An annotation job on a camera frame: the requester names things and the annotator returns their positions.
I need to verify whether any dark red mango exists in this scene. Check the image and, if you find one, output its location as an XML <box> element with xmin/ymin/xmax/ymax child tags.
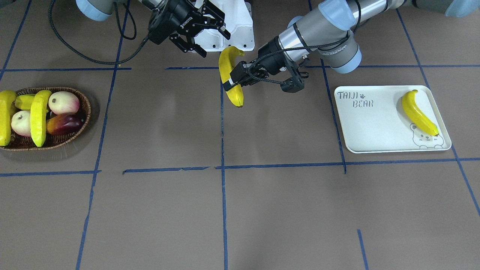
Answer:
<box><xmin>46</xmin><ymin>114</ymin><xmax>85</xmax><ymax>135</ymax></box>

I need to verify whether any cream bear print tray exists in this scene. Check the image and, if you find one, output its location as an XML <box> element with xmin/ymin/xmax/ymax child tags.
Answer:
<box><xmin>334</xmin><ymin>85</ymin><xmax>452</xmax><ymax>153</ymax></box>

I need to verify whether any brown wicker basket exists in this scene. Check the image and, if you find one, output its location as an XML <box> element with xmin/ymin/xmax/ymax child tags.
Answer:
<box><xmin>1</xmin><ymin>87</ymin><xmax>92</xmax><ymax>152</ymax></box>

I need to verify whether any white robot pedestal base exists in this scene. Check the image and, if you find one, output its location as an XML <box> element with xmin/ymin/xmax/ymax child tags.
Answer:
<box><xmin>194</xmin><ymin>0</ymin><xmax>255</xmax><ymax>52</ymax></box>

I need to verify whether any small yellow banana piece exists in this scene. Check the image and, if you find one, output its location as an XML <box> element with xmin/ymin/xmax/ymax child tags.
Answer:
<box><xmin>14</xmin><ymin>94</ymin><xmax>35</xmax><ymax>110</ymax></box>

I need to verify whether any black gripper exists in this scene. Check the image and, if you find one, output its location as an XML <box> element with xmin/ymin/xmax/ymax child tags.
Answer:
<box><xmin>223</xmin><ymin>36</ymin><xmax>287</xmax><ymax>87</ymax></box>
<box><xmin>148</xmin><ymin>0</ymin><xmax>231</xmax><ymax>58</ymax></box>

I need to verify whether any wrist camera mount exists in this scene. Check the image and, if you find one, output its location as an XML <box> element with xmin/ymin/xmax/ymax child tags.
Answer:
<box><xmin>280</xmin><ymin>59</ymin><xmax>310</xmax><ymax>93</ymax></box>

